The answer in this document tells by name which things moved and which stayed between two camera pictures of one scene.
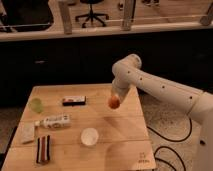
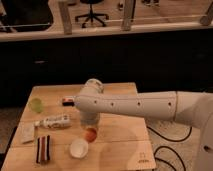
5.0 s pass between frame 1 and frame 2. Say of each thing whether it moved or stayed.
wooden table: stayed
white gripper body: moved
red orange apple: moved
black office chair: stayed
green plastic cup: stayed
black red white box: stayed
